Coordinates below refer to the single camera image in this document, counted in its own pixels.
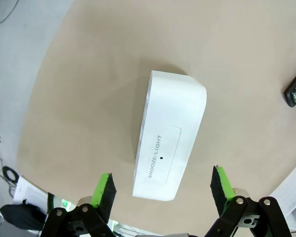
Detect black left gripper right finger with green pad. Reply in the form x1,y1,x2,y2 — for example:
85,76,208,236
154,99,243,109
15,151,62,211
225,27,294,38
204,165,293,237

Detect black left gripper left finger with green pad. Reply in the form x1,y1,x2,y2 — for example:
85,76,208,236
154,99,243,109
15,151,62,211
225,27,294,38
40,172,117,237

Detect white digital alarm clock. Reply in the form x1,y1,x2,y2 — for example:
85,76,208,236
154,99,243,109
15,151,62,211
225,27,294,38
132,70,208,201

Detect white printed paper sheet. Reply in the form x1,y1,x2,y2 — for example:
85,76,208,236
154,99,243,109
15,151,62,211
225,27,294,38
13,175,55,205
268,157,296,224

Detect black bag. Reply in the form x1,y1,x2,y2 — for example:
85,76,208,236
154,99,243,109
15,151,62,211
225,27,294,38
0,203,49,229

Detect black coiled cable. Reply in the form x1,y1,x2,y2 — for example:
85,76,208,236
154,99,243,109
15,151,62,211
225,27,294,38
1,166,19,184

